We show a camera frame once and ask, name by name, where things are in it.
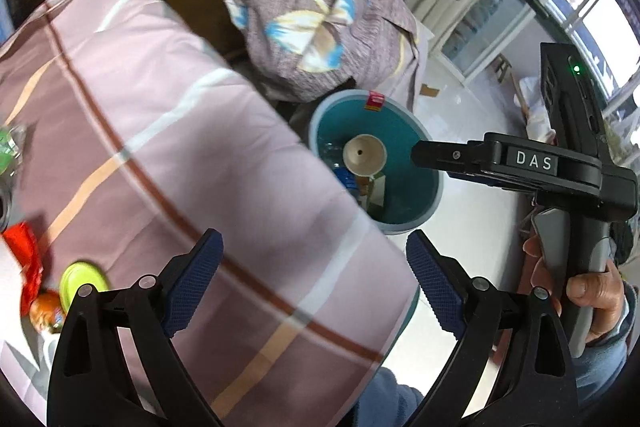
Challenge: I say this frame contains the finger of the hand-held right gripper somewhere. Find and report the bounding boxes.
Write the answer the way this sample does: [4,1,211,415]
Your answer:
[410,139,501,174]
[446,170,539,194]

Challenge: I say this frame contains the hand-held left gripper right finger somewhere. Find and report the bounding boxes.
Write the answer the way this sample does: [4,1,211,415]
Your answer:
[405,230,579,427]

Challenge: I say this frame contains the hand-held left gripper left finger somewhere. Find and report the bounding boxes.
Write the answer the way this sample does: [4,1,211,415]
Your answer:
[47,228,224,427]

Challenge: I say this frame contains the teal trash bin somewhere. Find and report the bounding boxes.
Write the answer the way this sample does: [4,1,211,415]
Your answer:
[307,89,445,235]

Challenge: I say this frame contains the yellow-green round lid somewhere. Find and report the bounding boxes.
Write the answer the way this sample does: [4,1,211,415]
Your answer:
[59,261,110,308]

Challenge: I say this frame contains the orange round snack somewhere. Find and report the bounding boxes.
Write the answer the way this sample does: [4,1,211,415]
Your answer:
[29,289,68,333]

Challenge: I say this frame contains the red snack wrapper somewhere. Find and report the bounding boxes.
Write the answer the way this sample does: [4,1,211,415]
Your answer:
[2,222,43,315]

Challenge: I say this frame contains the person's right hand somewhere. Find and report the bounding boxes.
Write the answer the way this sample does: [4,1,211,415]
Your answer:
[520,234,628,345]

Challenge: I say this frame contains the person's blue clothing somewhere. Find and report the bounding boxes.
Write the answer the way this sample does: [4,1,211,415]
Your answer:
[350,367,426,427]

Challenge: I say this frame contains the pink striped blanket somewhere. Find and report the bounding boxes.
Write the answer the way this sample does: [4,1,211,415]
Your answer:
[0,0,421,427]

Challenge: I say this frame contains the grey patterned cloth bundle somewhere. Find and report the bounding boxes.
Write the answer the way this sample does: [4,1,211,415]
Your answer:
[225,0,428,108]

